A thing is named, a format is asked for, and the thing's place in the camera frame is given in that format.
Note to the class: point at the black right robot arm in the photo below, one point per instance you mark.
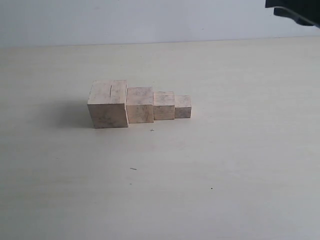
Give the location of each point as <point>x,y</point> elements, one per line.
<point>302,12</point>

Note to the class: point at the smallest wooden cube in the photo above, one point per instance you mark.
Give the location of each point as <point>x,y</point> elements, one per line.
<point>183,107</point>

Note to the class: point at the second largest wooden cube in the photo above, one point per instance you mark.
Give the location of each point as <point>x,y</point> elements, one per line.
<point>140,105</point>

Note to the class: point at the third largest wooden cube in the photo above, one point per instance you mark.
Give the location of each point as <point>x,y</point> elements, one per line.
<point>163,105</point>

